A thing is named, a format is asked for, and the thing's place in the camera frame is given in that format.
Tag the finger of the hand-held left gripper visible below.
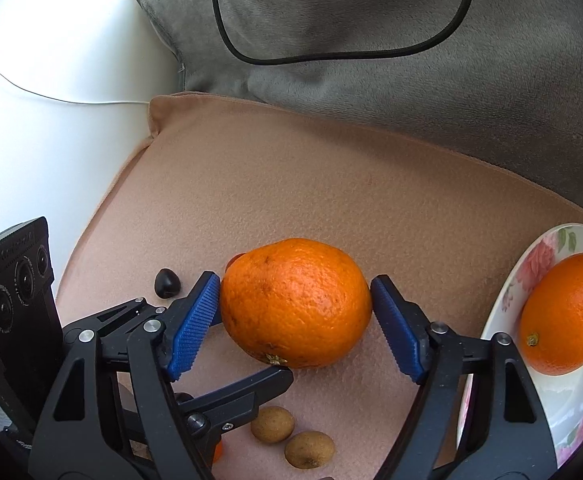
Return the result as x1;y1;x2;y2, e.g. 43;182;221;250
174;364;295;443
62;297;175;373

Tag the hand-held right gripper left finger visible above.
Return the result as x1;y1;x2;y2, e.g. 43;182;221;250
29;271;222;480

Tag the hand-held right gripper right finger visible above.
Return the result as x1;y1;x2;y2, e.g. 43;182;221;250
370;275;558;480

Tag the brown longan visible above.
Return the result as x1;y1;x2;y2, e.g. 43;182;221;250
250;406;295;445
284;430;329;470

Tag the large oval orange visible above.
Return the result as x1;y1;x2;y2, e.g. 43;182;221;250
220;238;373;369

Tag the floral white plate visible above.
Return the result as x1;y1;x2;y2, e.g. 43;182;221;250
455;222;583;472

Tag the white cabinet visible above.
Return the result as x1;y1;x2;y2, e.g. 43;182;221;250
0;0;183;281

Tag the large round orange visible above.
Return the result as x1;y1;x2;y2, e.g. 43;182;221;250
518;252;583;377

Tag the pink blanket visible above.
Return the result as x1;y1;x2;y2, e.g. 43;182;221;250
54;91;583;480

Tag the grey cushion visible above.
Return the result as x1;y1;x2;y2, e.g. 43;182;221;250
140;0;583;221

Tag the thin white cable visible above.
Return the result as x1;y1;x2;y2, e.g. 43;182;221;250
0;54;151;107

